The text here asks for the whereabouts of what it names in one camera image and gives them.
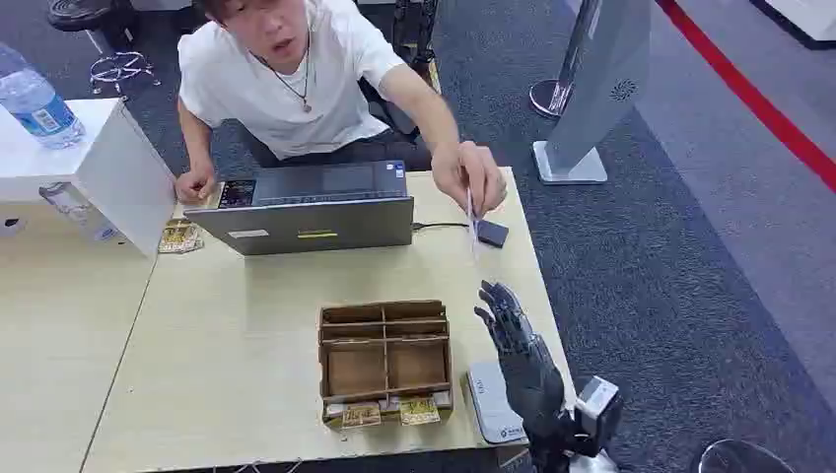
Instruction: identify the person's right hand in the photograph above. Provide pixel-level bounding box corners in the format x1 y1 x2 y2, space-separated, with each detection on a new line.
174 164 218 206

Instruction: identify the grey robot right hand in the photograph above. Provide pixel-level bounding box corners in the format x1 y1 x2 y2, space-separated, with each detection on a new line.
473 280 568 453

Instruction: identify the person's left hand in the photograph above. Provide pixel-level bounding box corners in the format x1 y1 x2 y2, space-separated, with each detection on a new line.
430 140 508 220

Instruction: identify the thin white card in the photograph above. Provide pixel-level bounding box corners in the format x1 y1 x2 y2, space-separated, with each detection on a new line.
464 185 481 262

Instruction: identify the flat pale grey device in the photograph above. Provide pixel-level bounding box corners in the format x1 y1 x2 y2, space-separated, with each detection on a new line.
465 362 529 448

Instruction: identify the small black box device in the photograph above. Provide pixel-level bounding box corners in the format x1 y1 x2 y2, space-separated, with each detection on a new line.
475 219 510 249

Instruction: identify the white cabinet box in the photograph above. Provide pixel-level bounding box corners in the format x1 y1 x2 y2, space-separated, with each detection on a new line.
0 98 177 257

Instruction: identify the round metal stanchion base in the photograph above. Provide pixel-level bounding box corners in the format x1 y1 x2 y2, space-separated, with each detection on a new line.
527 78 576 119

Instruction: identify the yellow printed card stack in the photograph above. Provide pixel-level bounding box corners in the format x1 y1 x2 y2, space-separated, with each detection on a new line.
340 401 383 431
398 396 442 428

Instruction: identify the grey laptop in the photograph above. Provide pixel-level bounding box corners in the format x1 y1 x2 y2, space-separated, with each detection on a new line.
183 160 416 257

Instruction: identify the chrome chair base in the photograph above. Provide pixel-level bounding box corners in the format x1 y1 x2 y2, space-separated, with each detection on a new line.
89 50 162 100

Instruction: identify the person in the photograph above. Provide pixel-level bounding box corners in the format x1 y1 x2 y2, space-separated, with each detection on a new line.
173 0 508 220

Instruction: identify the black tripod stand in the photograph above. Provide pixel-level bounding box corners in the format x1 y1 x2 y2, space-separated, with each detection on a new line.
391 0 440 70

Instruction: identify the wooden card box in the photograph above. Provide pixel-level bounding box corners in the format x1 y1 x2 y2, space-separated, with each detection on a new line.
317 299 455 431

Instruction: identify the grey standing kiosk panel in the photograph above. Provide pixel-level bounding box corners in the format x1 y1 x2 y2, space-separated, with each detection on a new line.
531 0 655 186

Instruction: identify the clear plastic water bottle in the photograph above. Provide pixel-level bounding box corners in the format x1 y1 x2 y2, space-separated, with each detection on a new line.
0 41 88 151

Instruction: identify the black round fan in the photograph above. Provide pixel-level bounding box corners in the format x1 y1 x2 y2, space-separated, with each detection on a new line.
46 0 135 34

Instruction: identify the round dark metal base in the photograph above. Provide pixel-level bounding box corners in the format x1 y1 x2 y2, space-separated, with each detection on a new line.
697 439 797 473

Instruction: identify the white platform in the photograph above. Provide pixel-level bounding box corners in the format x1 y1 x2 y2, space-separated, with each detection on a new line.
762 0 836 44

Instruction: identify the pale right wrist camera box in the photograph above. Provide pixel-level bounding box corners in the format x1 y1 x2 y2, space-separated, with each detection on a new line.
573 375 625 459

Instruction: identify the thin white wire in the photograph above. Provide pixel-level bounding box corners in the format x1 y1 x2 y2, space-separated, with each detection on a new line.
208 458 305 473

